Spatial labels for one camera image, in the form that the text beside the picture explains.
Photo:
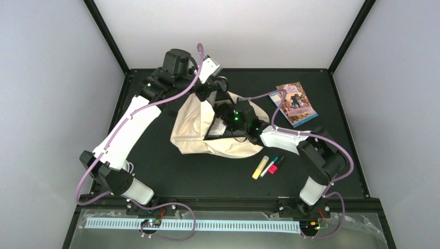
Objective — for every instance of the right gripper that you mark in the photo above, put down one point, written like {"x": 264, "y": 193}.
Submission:
{"x": 224, "y": 107}

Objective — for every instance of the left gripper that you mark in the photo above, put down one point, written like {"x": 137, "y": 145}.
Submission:
{"x": 210, "y": 83}

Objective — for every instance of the beige canvas backpack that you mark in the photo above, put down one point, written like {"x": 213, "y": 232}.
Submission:
{"x": 193, "y": 122}

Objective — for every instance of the blue dog book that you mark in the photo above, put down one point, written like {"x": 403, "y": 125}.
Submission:
{"x": 297, "y": 109}

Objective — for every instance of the pink story book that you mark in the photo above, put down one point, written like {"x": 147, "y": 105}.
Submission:
{"x": 290, "y": 88}

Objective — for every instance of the coffee cover book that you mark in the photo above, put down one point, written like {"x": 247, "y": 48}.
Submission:
{"x": 217, "y": 128}

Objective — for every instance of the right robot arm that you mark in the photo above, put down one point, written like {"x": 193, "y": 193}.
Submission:
{"x": 324, "y": 159}

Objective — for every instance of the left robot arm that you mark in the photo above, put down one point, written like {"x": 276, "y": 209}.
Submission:
{"x": 179, "y": 75}

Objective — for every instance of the teal white marker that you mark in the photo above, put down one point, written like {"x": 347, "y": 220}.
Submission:
{"x": 268, "y": 167}

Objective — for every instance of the yellow highlighter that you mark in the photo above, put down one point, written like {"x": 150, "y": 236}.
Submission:
{"x": 260, "y": 167}

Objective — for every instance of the pink black highlighter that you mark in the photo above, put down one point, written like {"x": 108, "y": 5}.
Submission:
{"x": 276, "y": 165}

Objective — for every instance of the small circuit board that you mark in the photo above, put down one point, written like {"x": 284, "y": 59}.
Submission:
{"x": 151, "y": 223}

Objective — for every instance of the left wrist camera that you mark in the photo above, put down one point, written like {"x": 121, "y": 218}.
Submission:
{"x": 210, "y": 67}

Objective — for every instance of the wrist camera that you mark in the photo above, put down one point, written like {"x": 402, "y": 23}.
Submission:
{"x": 240, "y": 99}
{"x": 210, "y": 67}

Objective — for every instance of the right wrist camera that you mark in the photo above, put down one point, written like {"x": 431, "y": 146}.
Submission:
{"x": 240, "y": 99}

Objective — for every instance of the white charger with cable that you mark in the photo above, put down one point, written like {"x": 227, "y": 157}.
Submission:
{"x": 129, "y": 167}

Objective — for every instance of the light blue slotted cable duct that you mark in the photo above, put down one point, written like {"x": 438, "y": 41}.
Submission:
{"x": 199, "y": 225}

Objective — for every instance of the black frame rail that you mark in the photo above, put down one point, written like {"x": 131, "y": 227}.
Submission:
{"x": 286, "y": 207}

